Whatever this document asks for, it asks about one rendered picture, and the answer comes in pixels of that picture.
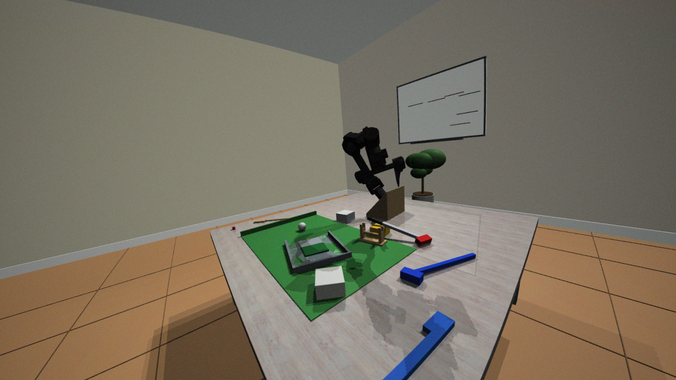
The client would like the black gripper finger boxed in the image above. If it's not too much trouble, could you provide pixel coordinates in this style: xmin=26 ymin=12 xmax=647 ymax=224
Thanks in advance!
xmin=359 ymin=175 xmax=374 ymax=195
xmin=393 ymin=163 xmax=403 ymax=187

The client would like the white cube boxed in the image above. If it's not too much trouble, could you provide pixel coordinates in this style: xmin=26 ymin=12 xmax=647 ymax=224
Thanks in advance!
xmin=336 ymin=210 xmax=355 ymax=222
xmin=315 ymin=266 xmax=346 ymax=300

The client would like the green mat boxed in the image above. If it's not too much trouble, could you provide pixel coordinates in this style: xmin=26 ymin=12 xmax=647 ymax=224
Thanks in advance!
xmin=241 ymin=215 xmax=416 ymax=321

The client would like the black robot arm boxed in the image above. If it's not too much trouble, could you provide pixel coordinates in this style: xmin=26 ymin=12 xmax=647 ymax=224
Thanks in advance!
xmin=342 ymin=126 xmax=388 ymax=199

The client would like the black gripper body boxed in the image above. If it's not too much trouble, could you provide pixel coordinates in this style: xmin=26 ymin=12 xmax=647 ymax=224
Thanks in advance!
xmin=354 ymin=150 xmax=406 ymax=184

